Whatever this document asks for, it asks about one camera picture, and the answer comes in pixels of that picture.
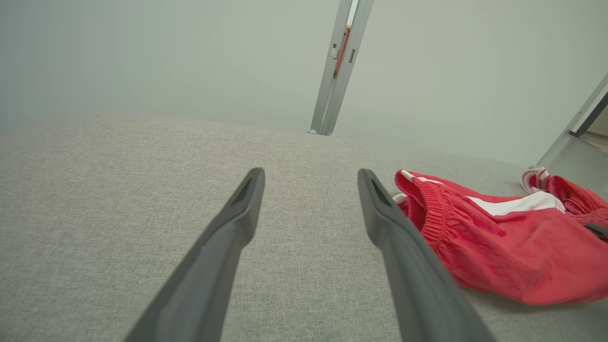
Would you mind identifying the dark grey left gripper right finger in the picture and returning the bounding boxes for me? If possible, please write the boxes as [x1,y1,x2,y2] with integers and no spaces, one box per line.
[358,168,497,342]

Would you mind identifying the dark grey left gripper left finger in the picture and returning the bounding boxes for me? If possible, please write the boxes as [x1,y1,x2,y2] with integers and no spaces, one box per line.
[123,167,266,342]

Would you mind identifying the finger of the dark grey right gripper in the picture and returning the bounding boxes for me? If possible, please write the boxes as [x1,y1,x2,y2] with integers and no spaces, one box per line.
[584,222,608,241]

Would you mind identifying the red white basketball shorts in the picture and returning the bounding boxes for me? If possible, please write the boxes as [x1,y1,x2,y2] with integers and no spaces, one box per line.
[392,166,608,305]

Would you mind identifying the grey metal door frame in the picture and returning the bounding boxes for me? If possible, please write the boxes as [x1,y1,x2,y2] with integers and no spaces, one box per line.
[537,74,608,200]

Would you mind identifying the grey metal partition post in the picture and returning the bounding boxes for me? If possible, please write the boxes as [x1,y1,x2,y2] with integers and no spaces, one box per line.
[306,0,376,137]

